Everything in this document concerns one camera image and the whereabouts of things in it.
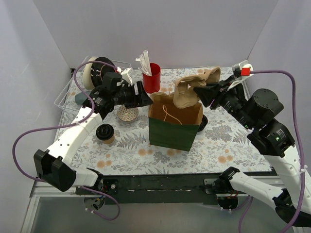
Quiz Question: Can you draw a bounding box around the white wire dish rack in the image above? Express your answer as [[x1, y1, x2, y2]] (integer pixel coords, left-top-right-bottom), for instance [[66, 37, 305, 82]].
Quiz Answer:
[[54, 56, 131, 115]]

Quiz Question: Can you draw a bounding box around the grey blue cup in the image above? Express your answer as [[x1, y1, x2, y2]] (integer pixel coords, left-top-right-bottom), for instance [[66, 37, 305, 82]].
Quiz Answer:
[[74, 93, 87, 106]]

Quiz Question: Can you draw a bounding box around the aluminium frame rail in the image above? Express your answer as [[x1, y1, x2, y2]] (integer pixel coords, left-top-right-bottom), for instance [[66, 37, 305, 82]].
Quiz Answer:
[[21, 182, 85, 233]]

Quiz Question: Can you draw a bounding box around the patterned small bowl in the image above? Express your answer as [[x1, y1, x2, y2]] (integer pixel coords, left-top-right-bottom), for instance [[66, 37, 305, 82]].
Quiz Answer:
[[117, 105, 139, 123]]

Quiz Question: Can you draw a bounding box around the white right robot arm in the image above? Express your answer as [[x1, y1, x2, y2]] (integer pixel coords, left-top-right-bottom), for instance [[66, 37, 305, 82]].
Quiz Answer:
[[193, 81, 311, 227]]

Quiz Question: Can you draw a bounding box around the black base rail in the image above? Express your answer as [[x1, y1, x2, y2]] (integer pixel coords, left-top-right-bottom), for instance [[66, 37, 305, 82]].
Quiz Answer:
[[75, 173, 248, 211]]

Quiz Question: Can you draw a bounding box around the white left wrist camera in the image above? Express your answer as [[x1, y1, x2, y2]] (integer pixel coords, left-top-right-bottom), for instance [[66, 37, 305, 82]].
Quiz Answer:
[[117, 67, 135, 85]]

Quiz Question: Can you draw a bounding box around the white wrapped straw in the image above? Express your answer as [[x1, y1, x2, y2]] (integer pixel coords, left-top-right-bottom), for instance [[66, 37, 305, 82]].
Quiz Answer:
[[143, 50, 152, 76], [135, 54, 149, 75]]

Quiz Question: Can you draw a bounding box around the brown paper coffee cup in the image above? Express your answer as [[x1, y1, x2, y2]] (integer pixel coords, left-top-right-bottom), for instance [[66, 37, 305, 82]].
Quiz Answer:
[[99, 135, 115, 144]]

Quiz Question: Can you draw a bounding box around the black round plate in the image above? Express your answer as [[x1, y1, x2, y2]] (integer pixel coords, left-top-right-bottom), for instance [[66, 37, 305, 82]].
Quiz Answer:
[[90, 63, 115, 87]]

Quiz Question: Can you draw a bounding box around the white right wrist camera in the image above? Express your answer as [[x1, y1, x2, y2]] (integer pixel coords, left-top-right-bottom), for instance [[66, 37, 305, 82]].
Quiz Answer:
[[229, 60, 254, 90]]

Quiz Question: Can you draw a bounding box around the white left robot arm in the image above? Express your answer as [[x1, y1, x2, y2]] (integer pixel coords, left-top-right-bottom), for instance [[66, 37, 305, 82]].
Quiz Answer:
[[34, 72, 153, 194]]

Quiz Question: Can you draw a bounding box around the single brown pulp cup carrier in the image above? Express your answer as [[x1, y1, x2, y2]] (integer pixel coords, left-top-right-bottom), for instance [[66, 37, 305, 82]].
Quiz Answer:
[[173, 66, 222, 110]]

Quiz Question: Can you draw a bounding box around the black plastic cup lid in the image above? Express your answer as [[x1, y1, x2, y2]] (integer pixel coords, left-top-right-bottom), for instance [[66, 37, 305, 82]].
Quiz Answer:
[[96, 124, 114, 139]]

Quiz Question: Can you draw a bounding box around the green paper bag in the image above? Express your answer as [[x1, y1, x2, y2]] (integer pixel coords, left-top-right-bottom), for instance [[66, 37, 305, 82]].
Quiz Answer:
[[148, 92, 203, 151]]

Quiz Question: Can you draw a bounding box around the cream round plate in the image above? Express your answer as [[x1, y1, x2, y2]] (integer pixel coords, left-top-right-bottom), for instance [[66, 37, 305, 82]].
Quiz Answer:
[[82, 63, 95, 90]]

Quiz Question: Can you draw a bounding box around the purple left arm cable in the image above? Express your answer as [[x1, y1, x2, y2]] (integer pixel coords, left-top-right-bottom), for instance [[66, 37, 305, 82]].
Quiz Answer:
[[12, 61, 121, 221]]

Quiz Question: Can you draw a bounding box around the floral tablecloth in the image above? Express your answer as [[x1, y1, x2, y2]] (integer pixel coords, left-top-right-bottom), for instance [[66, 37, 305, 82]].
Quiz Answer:
[[48, 67, 273, 177]]

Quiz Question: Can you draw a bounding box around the red ribbed straw holder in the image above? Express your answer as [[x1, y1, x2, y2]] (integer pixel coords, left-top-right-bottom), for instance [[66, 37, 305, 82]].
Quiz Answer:
[[143, 63, 161, 94]]

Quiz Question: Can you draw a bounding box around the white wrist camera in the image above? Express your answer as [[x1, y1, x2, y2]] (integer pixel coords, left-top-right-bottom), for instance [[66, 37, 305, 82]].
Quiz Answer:
[[117, 67, 135, 85], [229, 60, 254, 90]]

